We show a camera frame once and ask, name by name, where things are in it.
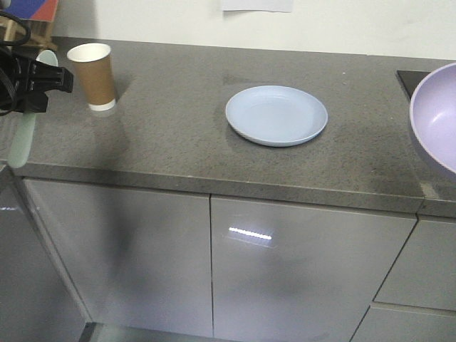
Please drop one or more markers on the purple plastic bowl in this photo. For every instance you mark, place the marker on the purple plastic bowl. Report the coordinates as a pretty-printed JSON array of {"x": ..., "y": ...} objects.
[{"x": 432, "y": 116}]

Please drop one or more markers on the grey cabinet door left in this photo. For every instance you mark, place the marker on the grey cabinet door left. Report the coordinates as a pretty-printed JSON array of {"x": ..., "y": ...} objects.
[{"x": 137, "y": 258}]

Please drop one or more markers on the black induction cooktop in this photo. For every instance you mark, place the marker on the black induction cooktop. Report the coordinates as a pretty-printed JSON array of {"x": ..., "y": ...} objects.
[{"x": 409, "y": 80}]

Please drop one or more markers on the pale green plastic spoon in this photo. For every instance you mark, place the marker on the pale green plastic spoon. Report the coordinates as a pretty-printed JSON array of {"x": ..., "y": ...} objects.
[{"x": 21, "y": 144}]

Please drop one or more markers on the grey drawer front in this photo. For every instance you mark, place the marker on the grey drawer front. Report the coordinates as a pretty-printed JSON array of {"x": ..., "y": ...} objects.
[{"x": 423, "y": 275}]

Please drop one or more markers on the white paper sheet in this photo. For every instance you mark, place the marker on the white paper sheet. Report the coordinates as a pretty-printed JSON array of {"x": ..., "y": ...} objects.
[{"x": 282, "y": 6}]

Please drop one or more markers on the grey cabinet door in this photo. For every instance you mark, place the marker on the grey cabinet door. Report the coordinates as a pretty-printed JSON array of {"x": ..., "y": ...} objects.
[
  {"x": 137, "y": 258},
  {"x": 284, "y": 272}
]

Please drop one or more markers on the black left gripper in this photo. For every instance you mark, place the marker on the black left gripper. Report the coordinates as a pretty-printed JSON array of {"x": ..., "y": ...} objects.
[{"x": 28, "y": 75}]

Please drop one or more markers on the wooden rack with poster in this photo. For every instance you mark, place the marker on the wooden rack with poster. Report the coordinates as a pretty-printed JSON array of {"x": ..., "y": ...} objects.
[{"x": 29, "y": 21}]

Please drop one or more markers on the brown paper cup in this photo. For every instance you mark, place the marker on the brown paper cup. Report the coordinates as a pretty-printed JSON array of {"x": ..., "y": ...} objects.
[{"x": 92, "y": 63}]

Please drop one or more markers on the grey cabinet door middle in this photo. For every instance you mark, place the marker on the grey cabinet door middle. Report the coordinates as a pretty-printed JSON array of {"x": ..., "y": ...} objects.
[{"x": 284, "y": 272}]

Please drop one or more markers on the light blue plate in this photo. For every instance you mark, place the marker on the light blue plate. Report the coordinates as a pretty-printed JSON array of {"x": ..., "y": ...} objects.
[{"x": 276, "y": 116}]

